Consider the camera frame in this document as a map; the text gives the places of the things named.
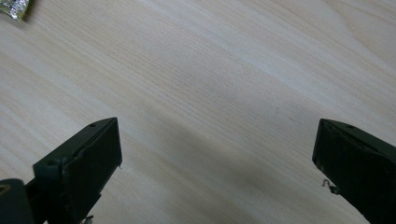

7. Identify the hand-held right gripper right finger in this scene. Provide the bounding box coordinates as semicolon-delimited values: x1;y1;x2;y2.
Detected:
311;118;396;224

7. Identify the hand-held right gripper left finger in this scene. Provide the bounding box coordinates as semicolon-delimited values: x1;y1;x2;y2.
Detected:
25;117;123;224

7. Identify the crumpled silver foil wrapper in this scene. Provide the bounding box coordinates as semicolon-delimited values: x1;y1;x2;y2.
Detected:
0;0;31;22

